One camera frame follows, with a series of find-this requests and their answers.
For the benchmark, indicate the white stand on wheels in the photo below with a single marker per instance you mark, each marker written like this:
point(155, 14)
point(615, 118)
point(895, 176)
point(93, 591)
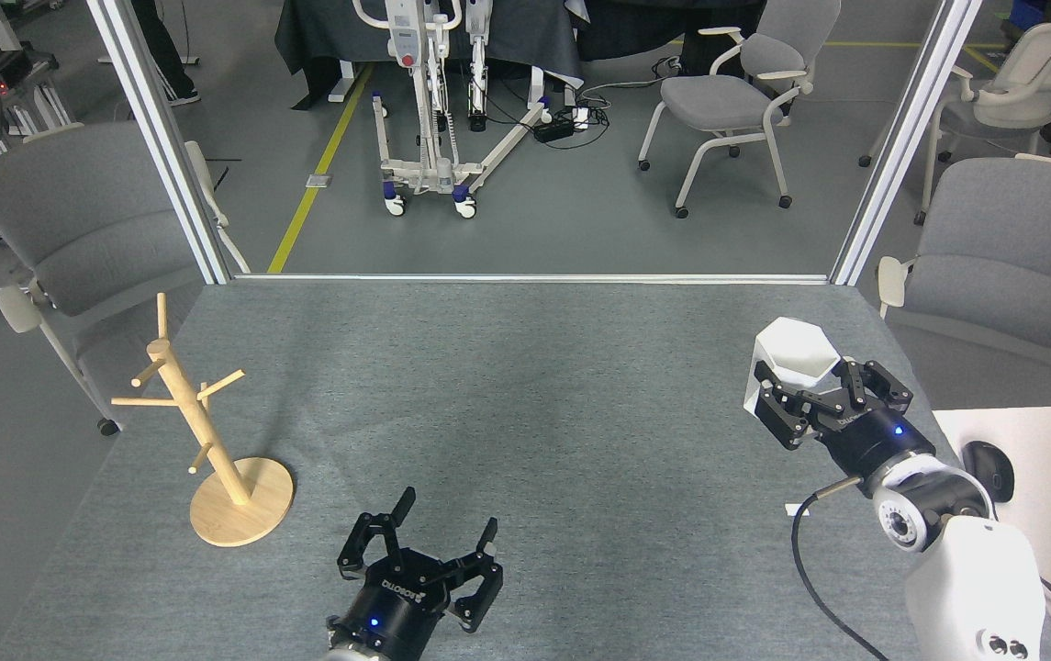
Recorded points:
point(415, 37)

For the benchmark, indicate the black computer mouse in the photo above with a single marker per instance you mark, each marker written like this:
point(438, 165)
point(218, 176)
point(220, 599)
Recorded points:
point(998, 473)

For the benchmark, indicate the person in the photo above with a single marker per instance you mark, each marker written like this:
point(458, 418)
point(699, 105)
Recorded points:
point(158, 46)

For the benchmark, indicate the grey floor socket plate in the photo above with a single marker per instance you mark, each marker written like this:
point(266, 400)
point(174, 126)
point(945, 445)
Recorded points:
point(318, 181)

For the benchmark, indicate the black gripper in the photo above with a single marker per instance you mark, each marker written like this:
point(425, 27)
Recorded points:
point(396, 606)
point(874, 436)

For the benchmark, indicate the black cloth-covered table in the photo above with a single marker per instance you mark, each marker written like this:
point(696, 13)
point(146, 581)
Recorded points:
point(323, 32)

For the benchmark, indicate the cream mesh-back chair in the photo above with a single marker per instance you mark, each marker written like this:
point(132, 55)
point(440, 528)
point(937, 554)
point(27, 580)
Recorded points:
point(1048, 64)

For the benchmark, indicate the silver post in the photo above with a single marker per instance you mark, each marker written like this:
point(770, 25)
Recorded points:
point(158, 138)
point(901, 147)

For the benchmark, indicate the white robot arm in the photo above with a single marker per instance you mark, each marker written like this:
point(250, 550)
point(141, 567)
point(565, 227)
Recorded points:
point(341, 655)
point(975, 569)

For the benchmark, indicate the grey chair with cream frame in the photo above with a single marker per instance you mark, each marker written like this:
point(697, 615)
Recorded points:
point(75, 211)
point(1011, 239)
point(722, 101)

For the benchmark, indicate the power strip with plugs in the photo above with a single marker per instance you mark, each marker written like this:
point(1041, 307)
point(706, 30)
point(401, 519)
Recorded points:
point(557, 127)

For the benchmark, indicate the white faceted cup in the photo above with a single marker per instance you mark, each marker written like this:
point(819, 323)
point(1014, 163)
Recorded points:
point(791, 349)

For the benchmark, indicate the wooden cup rack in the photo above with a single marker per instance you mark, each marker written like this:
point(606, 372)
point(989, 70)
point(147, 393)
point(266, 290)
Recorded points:
point(184, 390)

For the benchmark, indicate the silver crossbar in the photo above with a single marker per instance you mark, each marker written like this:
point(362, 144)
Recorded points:
point(534, 278)

